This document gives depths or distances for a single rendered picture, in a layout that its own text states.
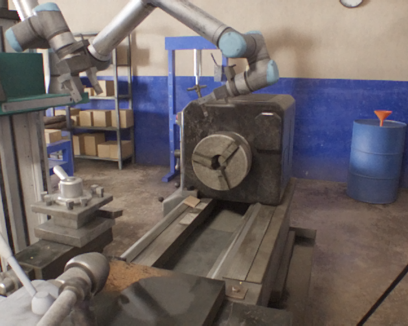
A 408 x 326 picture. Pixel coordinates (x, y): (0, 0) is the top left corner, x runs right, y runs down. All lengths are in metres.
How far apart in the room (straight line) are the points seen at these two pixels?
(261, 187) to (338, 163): 3.39
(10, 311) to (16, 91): 1.51
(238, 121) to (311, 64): 3.31
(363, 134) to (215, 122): 2.81
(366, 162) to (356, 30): 1.64
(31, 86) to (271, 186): 1.31
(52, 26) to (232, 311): 1.09
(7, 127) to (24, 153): 0.18
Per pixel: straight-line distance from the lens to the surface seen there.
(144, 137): 5.77
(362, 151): 4.42
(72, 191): 1.08
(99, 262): 0.80
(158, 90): 5.56
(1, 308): 0.64
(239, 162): 1.59
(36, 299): 0.60
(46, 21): 1.44
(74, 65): 1.40
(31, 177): 2.23
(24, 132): 2.17
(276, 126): 1.68
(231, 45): 1.38
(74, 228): 1.10
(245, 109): 1.75
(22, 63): 2.05
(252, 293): 1.12
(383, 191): 4.53
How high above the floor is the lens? 1.51
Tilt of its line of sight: 15 degrees down
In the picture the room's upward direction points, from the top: straight up
